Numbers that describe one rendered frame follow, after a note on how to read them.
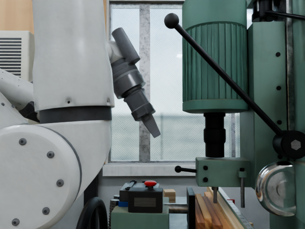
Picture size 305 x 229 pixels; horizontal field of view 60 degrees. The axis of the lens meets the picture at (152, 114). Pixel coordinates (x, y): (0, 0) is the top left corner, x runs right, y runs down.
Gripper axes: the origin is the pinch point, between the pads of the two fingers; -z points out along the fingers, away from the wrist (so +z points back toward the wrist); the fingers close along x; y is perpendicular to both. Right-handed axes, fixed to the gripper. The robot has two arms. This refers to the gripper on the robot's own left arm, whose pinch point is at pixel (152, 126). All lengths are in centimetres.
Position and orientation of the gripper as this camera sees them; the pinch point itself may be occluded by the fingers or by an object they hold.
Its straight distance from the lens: 70.4
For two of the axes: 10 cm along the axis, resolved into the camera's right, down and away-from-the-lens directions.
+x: -0.7, -0.4, -10.0
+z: -5.0, -8.6, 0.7
